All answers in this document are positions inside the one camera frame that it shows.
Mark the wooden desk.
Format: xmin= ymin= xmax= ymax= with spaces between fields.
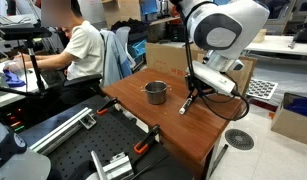
xmin=104 ymin=69 xmax=245 ymax=180

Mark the round floor drain cover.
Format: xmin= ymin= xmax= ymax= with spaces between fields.
xmin=225 ymin=129 xmax=254 ymax=150

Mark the seated person in white shirt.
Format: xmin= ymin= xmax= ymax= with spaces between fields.
xmin=4 ymin=0 xmax=106 ymax=81

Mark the black orange clamp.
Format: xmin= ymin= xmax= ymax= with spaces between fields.
xmin=133 ymin=124 xmax=160 ymax=154
xmin=96 ymin=98 xmax=119 ymax=115

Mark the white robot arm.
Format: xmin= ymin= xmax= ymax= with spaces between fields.
xmin=170 ymin=0 xmax=270 ymax=95

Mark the camera on black stand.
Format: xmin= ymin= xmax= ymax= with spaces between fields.
xmin=0 ymin=26 xmax=52 ymax=96

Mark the black cap foreground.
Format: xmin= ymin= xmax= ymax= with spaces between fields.
xmin=0 ymin=122 xmax=27 ymax=168

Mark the cardboard box with blue items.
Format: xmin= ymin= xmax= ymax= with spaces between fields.
xmin=271 ymin=93 xmax=307 ymax=144

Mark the cardboard backdrop sheet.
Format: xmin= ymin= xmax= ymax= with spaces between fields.
xmin=145 ymin=43 xmax=257 ymax=95

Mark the aluminium extrusion rail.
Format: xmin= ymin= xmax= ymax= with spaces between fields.
xmin=30 ymin=107 xmax=96 ymax=155

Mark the small steel pot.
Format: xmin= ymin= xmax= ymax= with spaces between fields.
xmin=141 ymin=81 xmax=170 ymax=105

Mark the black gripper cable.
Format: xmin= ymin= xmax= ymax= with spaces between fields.
xmin=200 ymin=74 xmax=251 ymax=122

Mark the white perforated tray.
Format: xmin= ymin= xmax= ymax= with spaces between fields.
xmin=246 ymin=79 xmax=278 ymax=100

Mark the blue jacket on chair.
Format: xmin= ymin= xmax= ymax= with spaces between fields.
xmin=100 ymin=30 xmax=132 ymax=87

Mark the black orange clamp far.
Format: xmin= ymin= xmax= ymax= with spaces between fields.
xmin=96 ymin=98 xmax=119 ymax=115

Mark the aluminium bracket near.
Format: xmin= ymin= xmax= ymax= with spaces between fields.
xmin=86 ymin=151 xmax=134 ymax=180

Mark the black orange clamp near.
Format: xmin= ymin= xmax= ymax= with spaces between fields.
xmin=133 ymin=124 xmax=160 ymax=154

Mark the white background table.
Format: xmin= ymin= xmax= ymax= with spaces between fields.
xmin=246 ymin=35 xmax=307 ymax=56

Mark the blue cloth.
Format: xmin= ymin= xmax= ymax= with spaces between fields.
xmin=4 ymin=69 xmax=25 ymax=87

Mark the small wooden box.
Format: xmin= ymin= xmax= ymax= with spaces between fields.
xmin=253 ymin=29 xmax=266 ymax=43

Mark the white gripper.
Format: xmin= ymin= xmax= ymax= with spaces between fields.
xmin=188 ymin=61 xmax=235 ymax=100

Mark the black office chair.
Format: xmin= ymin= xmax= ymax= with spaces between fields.
xmin=63 ymin=74 xmax=102 ymax=96

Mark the black perforated breadboard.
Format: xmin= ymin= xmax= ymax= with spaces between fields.
xmin=48 ymin=113 xmax=170 ymax=180

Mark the black and white marker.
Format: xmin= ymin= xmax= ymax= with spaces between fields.
xmin=179 ymin=95 xmax=194 ymax=115

